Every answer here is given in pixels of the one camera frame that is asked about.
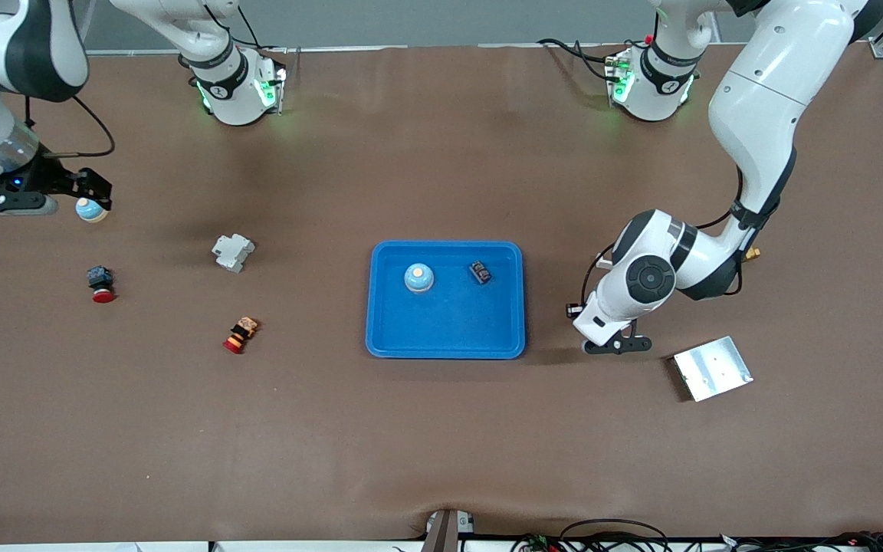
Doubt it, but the blue plastic tray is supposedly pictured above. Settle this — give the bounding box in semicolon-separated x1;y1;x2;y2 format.
366;241;527;360

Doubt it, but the silver metal plate box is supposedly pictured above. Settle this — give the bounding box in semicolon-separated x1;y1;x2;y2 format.
672;336;754;403

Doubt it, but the white circuit breaker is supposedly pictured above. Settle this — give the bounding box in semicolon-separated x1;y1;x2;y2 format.
212;233;256;274

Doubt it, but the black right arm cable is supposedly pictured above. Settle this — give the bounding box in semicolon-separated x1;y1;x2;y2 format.
24;92;117;159

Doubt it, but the black cable bundle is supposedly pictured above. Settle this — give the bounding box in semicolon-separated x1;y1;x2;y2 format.
510;519;883;552

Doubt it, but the red orange push button switch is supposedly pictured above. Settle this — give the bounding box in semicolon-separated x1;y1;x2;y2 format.
222;317;259;355

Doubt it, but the table edge bracket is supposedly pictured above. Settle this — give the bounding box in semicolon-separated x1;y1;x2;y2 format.
422;510;477;552

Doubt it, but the black base cable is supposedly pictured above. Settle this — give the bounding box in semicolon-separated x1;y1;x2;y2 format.
537;38;626;81

